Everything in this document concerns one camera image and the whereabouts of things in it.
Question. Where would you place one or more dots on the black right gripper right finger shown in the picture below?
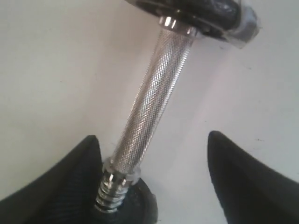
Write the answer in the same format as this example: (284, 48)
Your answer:
(249, 192)

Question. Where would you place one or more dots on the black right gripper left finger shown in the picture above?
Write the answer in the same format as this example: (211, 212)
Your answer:
(63, 195)

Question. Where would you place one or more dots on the black weight plate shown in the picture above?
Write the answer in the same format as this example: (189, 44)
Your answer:
(139, 207)

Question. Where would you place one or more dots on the chrome dumbbell bar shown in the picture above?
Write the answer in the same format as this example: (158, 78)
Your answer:
(122, 169)

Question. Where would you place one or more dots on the black weight plate taped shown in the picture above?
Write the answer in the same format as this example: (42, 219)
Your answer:
(231, 21)

